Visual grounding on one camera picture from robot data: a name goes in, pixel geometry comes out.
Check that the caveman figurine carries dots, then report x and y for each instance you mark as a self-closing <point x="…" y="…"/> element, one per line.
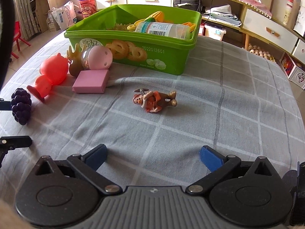
<point x="154" y="101"/>

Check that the brown moose toy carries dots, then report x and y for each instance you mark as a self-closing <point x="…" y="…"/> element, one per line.
<point x="75" y="59"/>

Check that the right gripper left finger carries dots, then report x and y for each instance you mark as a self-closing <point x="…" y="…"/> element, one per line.
<point x="86" y="166"/>

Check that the orange toy bowl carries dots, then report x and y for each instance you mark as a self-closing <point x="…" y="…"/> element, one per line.
<point x="192" y="26"/>

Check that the grey checked tablecloth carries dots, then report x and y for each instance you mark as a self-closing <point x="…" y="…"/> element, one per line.
<point x="227" y="98"/>

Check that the yellow toy pot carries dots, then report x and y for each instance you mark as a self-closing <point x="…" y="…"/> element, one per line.
<point x="132" y="27"/>

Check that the pink capsule ball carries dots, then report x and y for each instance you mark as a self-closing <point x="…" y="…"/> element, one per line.
<point x="97" y="58"/>

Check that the pink rectangular block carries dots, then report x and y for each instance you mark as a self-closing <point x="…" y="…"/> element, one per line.
<point x="91" y="82"/>

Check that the clear cotton swab jar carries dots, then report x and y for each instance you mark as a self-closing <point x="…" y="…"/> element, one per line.
<point x="177" y="31"/>

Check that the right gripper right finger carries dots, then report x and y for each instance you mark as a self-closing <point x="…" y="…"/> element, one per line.
<point x="221" y="168"/>

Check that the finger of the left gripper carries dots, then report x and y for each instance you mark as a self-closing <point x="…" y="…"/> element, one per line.
<point x="5" y="105"/>

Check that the red plastic chair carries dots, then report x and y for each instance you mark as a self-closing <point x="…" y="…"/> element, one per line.
<point x="18" y="36"/>

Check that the red paper bag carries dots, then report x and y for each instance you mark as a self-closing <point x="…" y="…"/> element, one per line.
<point x="88" y="8"/>

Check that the yellow toy corn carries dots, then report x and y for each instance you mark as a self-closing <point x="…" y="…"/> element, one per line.
<point x="157" y="16"/>

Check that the white plastic bag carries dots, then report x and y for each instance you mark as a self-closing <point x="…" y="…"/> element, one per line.
<point x="61" y="18"/>

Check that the pink pig toy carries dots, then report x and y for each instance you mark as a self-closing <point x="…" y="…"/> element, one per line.
<point x="53" y="71"/>

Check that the yellow egg tray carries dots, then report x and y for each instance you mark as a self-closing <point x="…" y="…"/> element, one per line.
<point x="257" y="50"/>

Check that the purple toy grapes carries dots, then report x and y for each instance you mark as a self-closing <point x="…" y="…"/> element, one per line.
<point x="21" y="106"/>

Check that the brown toy starfish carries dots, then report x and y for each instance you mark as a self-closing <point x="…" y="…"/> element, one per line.
<point x="119" y="27"/>

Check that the wooden tv cabinet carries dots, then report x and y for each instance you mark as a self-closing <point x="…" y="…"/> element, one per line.
<point x="279" y="30"/>

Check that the black bag on shelf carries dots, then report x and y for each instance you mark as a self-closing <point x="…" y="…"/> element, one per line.
<point x="194" y="5"/>

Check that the white toy crate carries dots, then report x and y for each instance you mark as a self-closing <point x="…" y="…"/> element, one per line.
<point x="293" y="70"/>

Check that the green plastic bin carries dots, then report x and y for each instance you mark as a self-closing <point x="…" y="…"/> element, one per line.
<point x="160" y="53"/>

